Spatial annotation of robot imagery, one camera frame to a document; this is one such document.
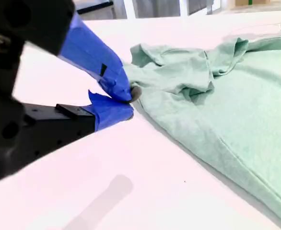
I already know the white frame post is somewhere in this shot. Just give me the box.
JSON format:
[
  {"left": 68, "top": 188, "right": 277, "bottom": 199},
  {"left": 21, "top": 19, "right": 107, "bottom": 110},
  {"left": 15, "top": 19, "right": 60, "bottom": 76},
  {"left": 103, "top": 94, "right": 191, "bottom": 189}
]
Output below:
[
  {"left": 178, "top": 0, "right": 189, "bottom": 17},
  {"left": 123, "top": 0, "right": 137, "bottom": 20}
]

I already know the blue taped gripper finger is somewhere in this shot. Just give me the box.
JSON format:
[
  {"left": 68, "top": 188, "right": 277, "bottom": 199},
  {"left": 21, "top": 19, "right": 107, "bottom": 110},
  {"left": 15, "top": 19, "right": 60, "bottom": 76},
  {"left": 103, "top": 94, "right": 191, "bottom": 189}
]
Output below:
[
  {"left": 18, "top": 90, "right": 134, "bottom": 166},
  {"left": 11, "top": 0, "right": 142, "bottom": 104}
]

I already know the pale green T-shirt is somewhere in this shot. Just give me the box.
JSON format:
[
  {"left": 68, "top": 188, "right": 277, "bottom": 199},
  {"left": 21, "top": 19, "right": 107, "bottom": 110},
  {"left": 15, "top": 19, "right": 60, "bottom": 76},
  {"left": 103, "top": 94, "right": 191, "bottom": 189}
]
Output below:
[{"left": 123, "top": 35, "right": 281, "bottom": 229}]

